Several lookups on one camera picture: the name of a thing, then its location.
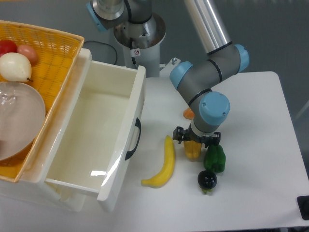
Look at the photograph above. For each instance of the white drawer cabinet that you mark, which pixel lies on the white drawer cabinet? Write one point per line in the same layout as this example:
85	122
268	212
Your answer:
34	184

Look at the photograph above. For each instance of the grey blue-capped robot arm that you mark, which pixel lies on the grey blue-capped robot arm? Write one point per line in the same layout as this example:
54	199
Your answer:
194	84

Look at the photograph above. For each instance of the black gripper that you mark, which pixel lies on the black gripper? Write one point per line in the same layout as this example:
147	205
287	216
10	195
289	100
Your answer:
180	135

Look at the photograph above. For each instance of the yellow woven basket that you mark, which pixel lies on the yellow woven basket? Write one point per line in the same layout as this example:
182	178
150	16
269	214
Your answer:
58	52

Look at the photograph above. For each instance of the pink peach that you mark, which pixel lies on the pink peach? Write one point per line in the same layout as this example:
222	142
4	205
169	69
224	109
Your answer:
29	52

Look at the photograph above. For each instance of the green pepper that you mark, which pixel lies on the green pepper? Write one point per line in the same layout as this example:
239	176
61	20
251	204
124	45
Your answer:
215	159

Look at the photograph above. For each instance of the white open drawer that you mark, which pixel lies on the white open drawer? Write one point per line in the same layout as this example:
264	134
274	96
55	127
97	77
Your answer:
102	134

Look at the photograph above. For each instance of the yellow pepper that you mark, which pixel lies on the yellow pepper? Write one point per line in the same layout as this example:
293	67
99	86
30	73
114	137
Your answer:
192	149

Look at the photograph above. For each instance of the beige plate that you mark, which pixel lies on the beige plate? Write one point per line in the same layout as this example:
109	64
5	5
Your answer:
22	114

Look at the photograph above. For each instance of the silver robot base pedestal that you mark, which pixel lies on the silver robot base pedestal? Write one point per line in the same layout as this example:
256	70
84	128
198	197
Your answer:
141	43

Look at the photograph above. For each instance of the black object at table edge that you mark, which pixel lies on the black object at table edge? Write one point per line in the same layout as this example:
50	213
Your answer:
303	204

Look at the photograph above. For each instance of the white pear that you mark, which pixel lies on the white pear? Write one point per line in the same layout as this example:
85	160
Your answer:
15	67

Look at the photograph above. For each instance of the red apple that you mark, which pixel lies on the red apple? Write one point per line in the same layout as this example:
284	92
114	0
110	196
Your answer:
7	46

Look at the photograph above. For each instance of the dark purple eggplant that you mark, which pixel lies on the dark purple eggplant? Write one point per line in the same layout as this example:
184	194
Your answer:
207	181

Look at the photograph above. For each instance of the orange fruit piece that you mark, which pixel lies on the orange fruit piece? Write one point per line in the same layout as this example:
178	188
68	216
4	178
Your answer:
188	114

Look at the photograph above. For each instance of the yellow banana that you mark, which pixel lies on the yellow banana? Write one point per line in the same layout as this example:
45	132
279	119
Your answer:
166	172

